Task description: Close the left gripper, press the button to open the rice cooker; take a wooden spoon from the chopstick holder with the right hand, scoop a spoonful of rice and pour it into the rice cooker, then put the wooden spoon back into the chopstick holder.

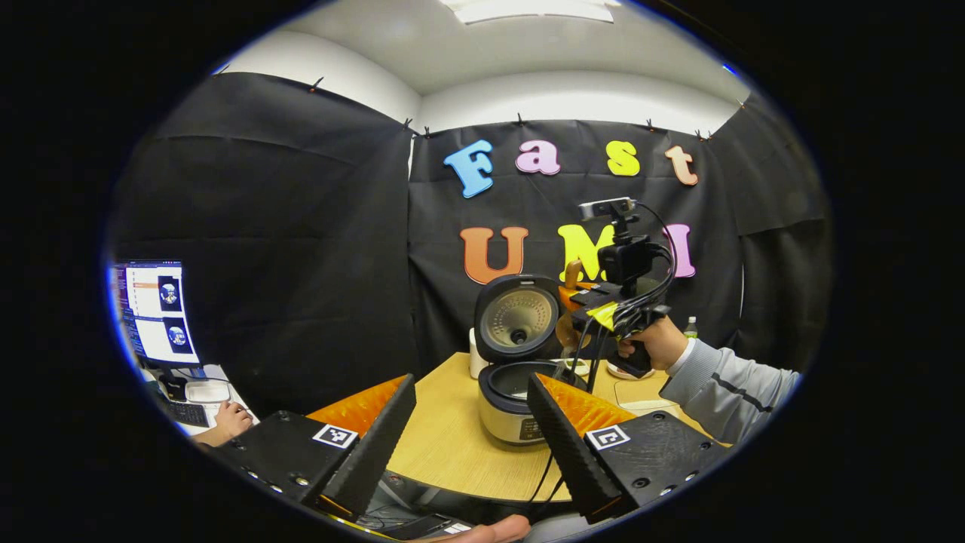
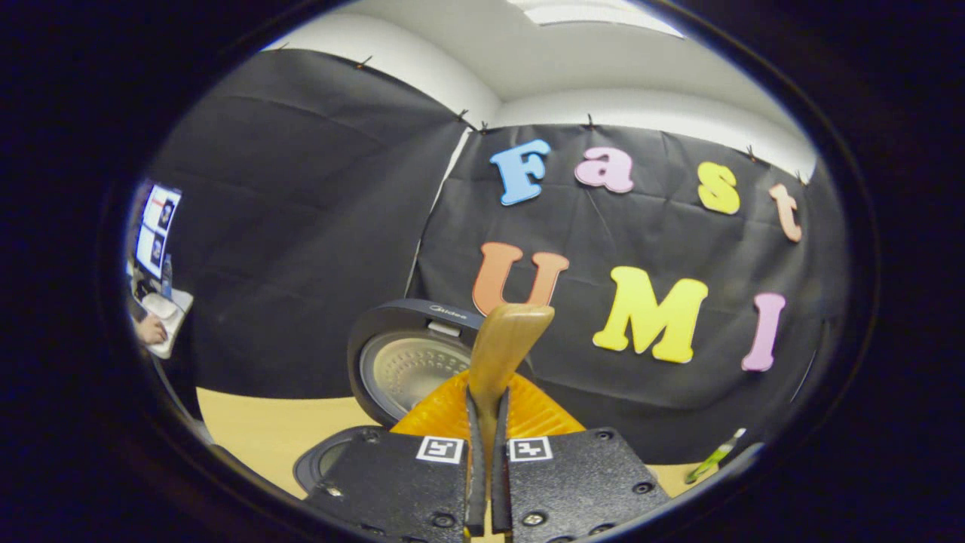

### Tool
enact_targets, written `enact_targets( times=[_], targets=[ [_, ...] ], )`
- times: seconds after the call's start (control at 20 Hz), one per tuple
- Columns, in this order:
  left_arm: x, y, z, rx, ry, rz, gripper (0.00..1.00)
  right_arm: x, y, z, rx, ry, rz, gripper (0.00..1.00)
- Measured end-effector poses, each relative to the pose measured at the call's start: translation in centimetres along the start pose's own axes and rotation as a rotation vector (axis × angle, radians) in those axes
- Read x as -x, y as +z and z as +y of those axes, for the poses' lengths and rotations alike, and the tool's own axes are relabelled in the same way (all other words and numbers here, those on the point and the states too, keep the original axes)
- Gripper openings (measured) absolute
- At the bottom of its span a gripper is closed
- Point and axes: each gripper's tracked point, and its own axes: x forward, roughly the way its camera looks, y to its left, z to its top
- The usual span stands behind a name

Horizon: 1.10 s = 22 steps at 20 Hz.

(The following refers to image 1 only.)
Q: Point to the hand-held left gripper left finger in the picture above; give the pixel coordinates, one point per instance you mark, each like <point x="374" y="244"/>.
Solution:
<point x="373" y="452"/>

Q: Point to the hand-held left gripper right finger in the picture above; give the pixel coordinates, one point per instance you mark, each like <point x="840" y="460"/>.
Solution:
<point x="569" y="452"/>

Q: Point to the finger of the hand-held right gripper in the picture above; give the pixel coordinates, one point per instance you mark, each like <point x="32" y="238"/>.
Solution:
<point x="584" y="296"/>

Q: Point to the dark grey rice cooker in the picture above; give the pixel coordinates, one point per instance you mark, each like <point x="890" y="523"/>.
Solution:
<point x="516" y="324"/>

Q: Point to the clear box of rice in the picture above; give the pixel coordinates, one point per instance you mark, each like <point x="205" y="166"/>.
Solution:
<point x="641" y="392"/>

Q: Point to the green drink bottle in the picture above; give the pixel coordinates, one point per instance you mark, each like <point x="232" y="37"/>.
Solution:
<point x="690" y="329"/>

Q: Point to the small white box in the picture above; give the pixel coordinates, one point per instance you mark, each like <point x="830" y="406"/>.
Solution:
<point x="207" y="391"/>

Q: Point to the black keyboard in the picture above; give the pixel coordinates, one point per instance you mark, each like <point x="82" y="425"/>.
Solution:
<point x="188" y="413"/>

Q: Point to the small ceiling light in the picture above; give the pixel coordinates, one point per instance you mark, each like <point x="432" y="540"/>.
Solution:
<point x="730" y="69"/>

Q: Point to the black backdrop cloth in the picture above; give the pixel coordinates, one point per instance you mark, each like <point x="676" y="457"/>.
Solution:
<point x="301" y="249"/>

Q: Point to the computer monitor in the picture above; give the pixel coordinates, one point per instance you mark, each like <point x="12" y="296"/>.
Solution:
<point x="158" y="313"/>

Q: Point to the large ceiling light panel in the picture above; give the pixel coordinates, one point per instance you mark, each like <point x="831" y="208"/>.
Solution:
<point x="531" y="9"/>

